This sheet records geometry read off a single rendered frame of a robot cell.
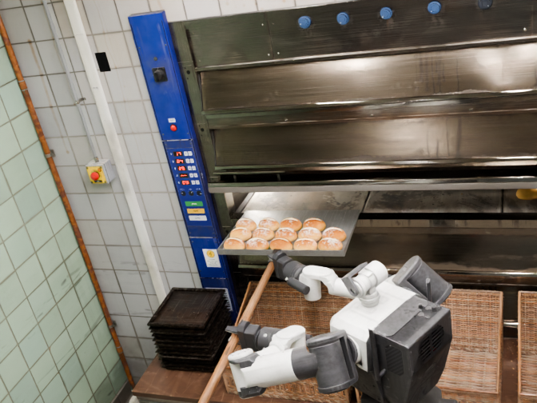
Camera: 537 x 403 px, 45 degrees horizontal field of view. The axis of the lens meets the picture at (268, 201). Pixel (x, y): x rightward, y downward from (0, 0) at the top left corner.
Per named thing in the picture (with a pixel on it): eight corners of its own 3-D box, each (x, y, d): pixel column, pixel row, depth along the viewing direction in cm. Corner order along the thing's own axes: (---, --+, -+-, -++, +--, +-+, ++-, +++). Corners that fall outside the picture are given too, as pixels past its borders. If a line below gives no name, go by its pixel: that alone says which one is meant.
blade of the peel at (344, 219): (344, 256, 256) (344, 250, 255) (218, 254, 275) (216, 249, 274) (360, 209, 286) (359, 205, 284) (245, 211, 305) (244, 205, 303)
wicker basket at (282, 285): (259, 324, 325) (248, 279, 312) (370, 330, 305) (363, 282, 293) (224, 395, 285) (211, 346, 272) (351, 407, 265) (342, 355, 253)
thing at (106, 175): (98, 177, 314) (92, 158, 310) (116, 177, 310) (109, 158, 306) (90, 185, 308) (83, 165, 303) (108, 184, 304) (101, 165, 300)
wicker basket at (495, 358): (378, 330, 304) (371, 282, 292) (505, 341, 283) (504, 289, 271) (355, 407, 265) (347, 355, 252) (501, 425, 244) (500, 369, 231)
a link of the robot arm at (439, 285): (431, 288, 213) (452, 280, 200) (417, 309, 209) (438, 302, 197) (404, 265, 213) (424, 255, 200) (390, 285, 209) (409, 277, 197)
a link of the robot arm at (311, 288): (306, 260, 248) (326, 270, 240) (308, 285, 252) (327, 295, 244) (283, 270, 242) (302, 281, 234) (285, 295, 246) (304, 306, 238)
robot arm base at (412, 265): (440, 289, 211) (458, 283, 200) (419, 319, 206) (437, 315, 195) (406, 258, 211) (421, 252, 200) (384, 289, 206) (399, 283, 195)
